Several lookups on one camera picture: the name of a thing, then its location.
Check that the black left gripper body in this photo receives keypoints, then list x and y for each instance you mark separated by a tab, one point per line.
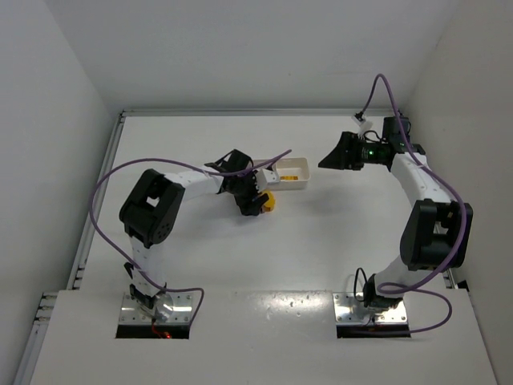
248	199

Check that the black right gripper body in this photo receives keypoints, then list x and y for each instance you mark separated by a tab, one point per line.
347	149

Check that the yellow round lego brick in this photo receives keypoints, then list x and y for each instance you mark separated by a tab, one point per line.
270	203

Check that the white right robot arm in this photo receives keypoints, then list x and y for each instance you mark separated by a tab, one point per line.
436	234

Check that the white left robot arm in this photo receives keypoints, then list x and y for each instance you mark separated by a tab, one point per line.
149	213

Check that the white divided sorting tray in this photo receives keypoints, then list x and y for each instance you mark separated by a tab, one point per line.
289	166

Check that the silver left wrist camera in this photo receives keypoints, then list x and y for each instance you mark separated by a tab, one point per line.
266	178

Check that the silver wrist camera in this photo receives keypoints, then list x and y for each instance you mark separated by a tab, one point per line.
363	124
266	178

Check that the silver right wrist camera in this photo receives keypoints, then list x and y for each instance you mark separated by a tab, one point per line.
363	124

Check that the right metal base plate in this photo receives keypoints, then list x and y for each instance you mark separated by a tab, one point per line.
350	312

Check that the metal base plate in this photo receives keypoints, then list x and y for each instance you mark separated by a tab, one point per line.
168	310
350	312

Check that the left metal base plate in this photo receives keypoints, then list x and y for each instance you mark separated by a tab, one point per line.
168	310

